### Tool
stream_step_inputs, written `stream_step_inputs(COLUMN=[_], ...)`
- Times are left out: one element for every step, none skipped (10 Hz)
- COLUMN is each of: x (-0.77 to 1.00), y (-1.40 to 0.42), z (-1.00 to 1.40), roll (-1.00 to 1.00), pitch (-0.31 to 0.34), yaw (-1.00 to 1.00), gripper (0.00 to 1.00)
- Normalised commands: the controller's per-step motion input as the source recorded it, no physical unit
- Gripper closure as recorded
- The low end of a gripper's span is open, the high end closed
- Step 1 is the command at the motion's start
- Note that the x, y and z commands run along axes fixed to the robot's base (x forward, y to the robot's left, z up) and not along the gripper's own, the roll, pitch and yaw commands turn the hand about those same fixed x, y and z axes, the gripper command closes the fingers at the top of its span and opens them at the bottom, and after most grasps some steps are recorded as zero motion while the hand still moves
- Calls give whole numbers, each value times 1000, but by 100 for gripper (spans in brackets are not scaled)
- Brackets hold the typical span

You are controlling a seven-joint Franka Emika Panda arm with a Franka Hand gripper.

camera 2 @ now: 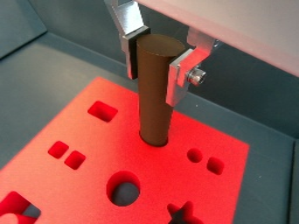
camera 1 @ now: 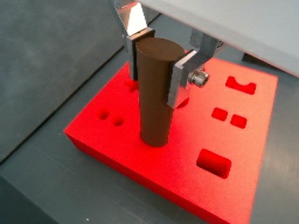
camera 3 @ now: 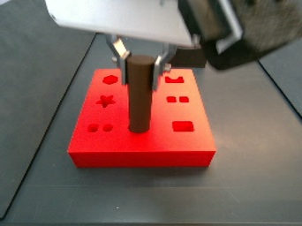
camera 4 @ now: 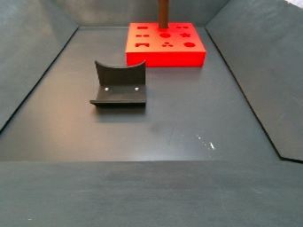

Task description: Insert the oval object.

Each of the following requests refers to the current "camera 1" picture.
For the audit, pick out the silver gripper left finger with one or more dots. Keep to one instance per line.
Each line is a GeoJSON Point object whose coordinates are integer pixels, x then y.
{"type": "Point", "coordinates": [130, 17]}

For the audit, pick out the brown oval peg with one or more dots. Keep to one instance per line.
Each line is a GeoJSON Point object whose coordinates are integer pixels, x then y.
{"type": "Point", "coordinates": [156, 53]}

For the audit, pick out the red shape sorter block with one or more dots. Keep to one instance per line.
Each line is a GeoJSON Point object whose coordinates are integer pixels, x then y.
{"type": "Point", "coordinates": [205, 170]}

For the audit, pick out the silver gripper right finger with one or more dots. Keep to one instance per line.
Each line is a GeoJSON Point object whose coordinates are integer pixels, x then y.
{"type": "Point", "coordinates": [186, 69]}

